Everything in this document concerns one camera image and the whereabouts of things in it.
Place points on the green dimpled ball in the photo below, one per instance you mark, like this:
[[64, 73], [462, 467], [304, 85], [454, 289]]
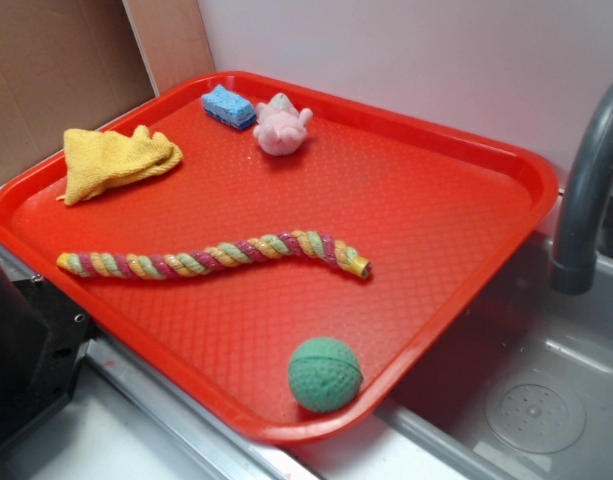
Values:
[[324, 375]]

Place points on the yellow cloth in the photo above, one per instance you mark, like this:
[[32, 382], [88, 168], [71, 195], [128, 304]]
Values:
[[98, 161]]

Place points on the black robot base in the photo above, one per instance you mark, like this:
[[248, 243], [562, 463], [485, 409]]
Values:
[[42, 343]]

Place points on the grey toy faucet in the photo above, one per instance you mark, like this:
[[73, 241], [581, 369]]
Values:
[[585, 223]]

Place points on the pink plush toy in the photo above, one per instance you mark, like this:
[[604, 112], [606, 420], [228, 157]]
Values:
[[281, 128]]

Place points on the grey plastic sink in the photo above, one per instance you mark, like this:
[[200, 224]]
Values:
[[520, 386]]

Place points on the blue sponge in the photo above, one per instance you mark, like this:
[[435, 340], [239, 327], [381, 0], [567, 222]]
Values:
[[229, 108]]

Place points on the brown cardboard panel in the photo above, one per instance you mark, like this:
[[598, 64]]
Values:
[[81, 64]]

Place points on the red plastic tray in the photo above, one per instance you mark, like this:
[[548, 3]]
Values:
[[436, 211]]

